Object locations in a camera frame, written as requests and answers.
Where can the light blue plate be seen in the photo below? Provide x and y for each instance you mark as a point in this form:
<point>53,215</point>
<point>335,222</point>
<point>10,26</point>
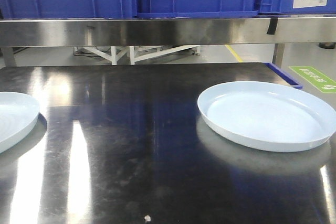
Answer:
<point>19,114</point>
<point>267,116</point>

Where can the black tape strip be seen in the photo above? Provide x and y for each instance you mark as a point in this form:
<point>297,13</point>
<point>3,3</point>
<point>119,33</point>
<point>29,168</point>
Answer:
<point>272,26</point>

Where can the green floor sign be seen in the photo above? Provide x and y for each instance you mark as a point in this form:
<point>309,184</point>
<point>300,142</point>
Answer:
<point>316,78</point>

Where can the white metal frame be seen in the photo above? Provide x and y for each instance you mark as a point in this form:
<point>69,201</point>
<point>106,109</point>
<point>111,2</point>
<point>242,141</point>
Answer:
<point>134,53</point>

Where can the stainless steel shelf rail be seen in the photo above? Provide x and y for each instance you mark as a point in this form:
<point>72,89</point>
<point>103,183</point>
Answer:
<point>168,31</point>

